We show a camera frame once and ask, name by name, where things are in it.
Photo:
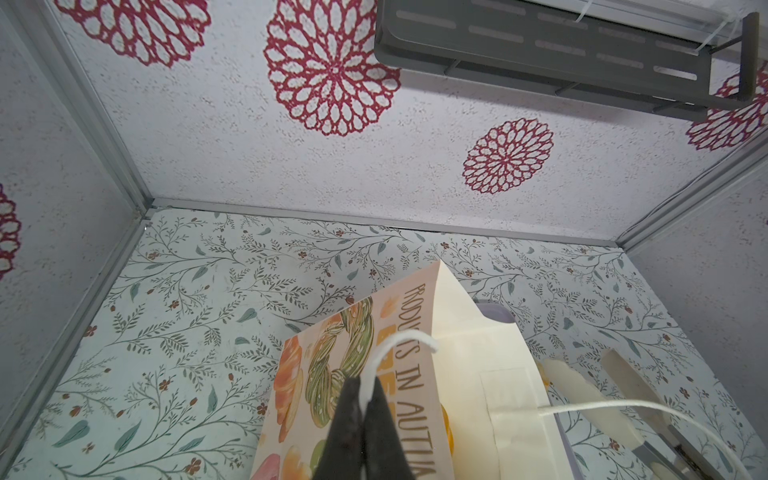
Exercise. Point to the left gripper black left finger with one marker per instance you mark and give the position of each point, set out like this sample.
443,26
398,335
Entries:
343,454

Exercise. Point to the floral table mat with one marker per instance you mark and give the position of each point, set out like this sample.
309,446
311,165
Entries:
171,379

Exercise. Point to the printed paper bag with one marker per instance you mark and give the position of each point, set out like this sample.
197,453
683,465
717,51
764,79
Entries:
427,342

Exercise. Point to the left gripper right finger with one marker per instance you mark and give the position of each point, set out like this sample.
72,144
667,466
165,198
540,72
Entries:
384,458

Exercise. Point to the metal tongs with white tips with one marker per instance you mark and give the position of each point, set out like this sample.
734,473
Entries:
608,416

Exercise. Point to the small yellow croissant piece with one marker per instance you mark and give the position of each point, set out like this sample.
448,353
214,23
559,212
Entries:
448,430

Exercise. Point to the grey wall shelf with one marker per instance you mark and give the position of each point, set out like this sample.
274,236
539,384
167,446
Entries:
661,57

